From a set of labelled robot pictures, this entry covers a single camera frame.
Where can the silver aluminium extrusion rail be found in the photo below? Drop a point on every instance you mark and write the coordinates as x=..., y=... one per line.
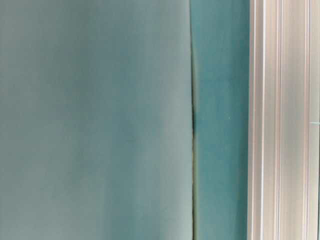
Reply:
x=284, y=120

